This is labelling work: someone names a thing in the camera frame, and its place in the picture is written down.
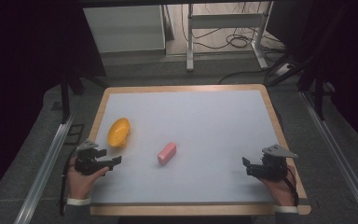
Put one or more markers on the black metal stand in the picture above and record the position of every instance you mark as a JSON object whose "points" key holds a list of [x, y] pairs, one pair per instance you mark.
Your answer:
{"points": [[319, 99], [65, 99]]}

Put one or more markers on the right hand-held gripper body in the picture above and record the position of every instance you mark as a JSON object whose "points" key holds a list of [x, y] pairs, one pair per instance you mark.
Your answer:
{"points": [[272, 166]]}

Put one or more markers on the dark curtain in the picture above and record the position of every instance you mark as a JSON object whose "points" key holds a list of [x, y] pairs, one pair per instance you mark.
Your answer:
{"points": [[348, 56], [28, 46]]}

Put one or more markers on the white metal desk frame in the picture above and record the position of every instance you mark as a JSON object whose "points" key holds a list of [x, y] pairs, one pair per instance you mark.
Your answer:
{"points": [[223, 21]]}

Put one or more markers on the white cabinet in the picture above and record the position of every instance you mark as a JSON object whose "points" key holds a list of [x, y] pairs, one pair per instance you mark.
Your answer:
{"points": [[124, 29]]}

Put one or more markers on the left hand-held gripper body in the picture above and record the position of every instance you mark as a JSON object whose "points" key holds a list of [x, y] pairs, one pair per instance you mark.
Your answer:
{"points": [[85, 161]]}

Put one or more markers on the white power strip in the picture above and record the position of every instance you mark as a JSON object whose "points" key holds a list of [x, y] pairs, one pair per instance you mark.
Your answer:
{"points": [[284, 70]]}

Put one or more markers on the yellow mango-shaped object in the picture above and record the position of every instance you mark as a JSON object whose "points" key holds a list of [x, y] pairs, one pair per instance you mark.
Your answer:
{"points": [[118, 132]]}

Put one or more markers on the person's left hand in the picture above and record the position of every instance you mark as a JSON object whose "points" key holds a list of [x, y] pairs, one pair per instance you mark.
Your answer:
{"points": [[82, 183]]}

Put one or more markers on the aluminium frame rail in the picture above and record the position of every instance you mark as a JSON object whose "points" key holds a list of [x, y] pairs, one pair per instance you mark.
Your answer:
{"points": [[338, 155], [43, 174]]}

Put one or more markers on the person's right hand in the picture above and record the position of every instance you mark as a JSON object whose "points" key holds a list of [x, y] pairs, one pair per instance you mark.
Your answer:
{"points": [[279, 191]]}

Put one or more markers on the pink rectangular block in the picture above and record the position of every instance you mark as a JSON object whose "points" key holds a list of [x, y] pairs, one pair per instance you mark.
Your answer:
{"points": [[167, 153]]}

